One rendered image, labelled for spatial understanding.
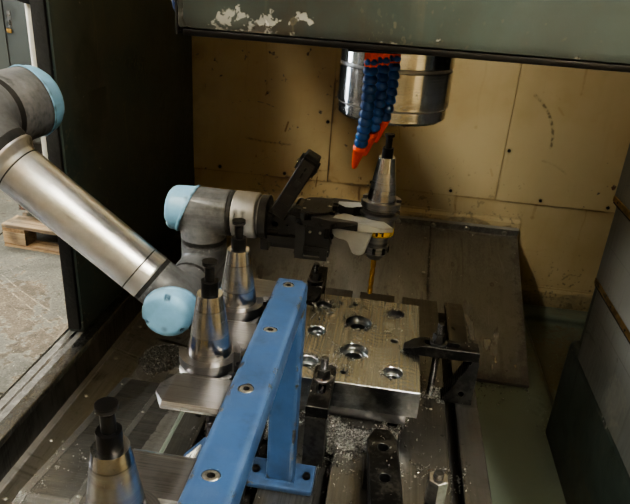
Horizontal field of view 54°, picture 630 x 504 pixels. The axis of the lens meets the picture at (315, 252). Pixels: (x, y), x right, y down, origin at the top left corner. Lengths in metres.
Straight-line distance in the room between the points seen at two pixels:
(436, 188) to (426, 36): 1.45
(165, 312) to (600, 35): 0.64
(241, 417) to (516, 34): 0.41
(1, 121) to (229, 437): 0.60
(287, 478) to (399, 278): 1.05
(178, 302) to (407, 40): 0.50
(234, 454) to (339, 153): 1.55
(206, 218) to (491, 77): 1.18
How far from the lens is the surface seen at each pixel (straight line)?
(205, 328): 0.62
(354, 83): 0.86
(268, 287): 0.79
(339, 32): 0.59
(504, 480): 1.47
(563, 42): 0.60
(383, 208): 0.93
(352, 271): 1.89
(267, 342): 0.66
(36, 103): 1.06
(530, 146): 2.00
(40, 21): 1.30
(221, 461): 0.52
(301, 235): 0.96
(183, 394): 0.61
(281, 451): 0.92
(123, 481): 0.45
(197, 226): 0.99
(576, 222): 2.12
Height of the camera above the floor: 1.59
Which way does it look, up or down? 25 degrees down
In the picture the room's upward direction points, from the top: 4 degrees clockwise
